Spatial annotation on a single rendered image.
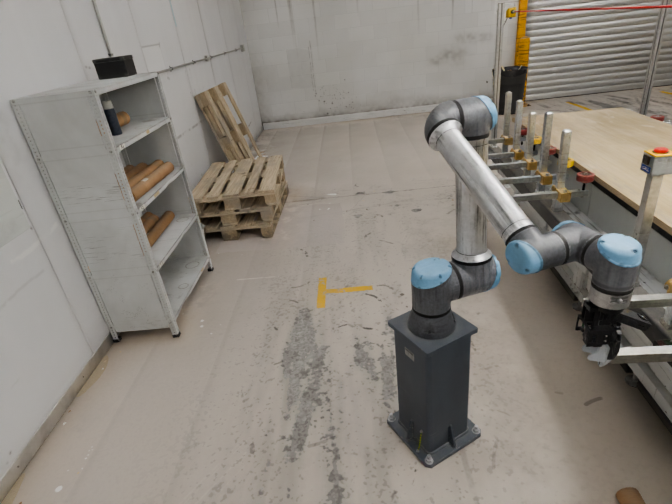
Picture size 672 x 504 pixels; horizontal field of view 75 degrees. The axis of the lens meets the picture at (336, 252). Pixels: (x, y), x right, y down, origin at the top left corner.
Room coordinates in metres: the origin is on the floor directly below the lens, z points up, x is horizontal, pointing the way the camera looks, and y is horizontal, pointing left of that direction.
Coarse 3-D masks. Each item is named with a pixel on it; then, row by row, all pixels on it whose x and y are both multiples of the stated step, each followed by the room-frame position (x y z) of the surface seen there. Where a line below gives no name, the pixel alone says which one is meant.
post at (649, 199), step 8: (648, 176) 1.40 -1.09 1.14; (656, 176) 1.37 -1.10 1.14; (648, 184) 1.39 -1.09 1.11; (656, 184) 1.37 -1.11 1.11; (648, 192) 1.38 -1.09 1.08; (656, 192) 1.37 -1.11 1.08; (648, 200) 1.37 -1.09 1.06; (656, 200) 1.37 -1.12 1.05; (640, 208) 1.40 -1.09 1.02; (648, 208) 1.37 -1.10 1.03; (640, 216) 1.39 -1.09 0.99; (648, 216) 1.37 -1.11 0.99; (640, 224) 1.38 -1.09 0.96; (648, 224) 1.37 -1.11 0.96; (640, 232) 1.37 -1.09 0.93; (648, 232) 1.37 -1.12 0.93; (640, 240) 1.37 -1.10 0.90; (640, 264) 1.37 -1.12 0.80
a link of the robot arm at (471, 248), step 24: (480, 96) 1.50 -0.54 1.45; (480, 120) 1.44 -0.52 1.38; (480, 144) 1.44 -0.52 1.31; (456, 192) 1.48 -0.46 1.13; (456, 216) 1.48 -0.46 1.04; (480, 216) 1.43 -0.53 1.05; (456, 240) 1.48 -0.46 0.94; (480, 240) 1.42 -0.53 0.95; (456, 264) 1.44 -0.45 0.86; (480, 264) 1.40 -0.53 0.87; (480, 288) 1.39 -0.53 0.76
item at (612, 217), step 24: (552, 168) 2.72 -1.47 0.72; (576, 168) 2.38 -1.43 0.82; (600, 192) 2.08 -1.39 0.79; (528, 216) 3.15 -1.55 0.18; (600, 216) 2.04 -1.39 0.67; (624, 216) 1.83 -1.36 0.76; (648, 240) 1.63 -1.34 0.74; (576, 264) 2.21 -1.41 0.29; (648, 264) 1.59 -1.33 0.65; (624, 336) 1.68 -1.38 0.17; (648, 384) 1.40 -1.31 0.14
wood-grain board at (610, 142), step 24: (576, 120) 3.14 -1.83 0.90; (600, 120) 3.06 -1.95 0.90; (624, 120) 2.98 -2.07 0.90; (648, 120) 2.91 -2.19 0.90; (552, 144) 2.64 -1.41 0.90; (576, 144) 2.58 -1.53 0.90; (600, 144) 2.53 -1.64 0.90; (624, 144) 2.47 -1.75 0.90; (648, 144) 2.42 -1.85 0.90; (600, 168) 2.14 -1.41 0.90; (624, 168) 2.09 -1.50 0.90; (624, 192) 1.80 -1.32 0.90
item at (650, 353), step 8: (624, 352) 0.87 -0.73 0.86; (632, 352) 0.87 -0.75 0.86; (640, 352) 0.87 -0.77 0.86; (648, 352) 0.86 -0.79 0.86; (656, 352) 0.86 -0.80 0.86; (664, 352) 0.86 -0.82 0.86; (616, 360) 0.87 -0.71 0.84; (624, 360) 0.86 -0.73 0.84; (632, 360) 0.86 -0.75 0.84; (640, 360) 0.86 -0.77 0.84; (648, 360) 0.86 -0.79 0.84; (656, 360) 0.86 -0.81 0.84; (664, 360) 0.85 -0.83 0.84
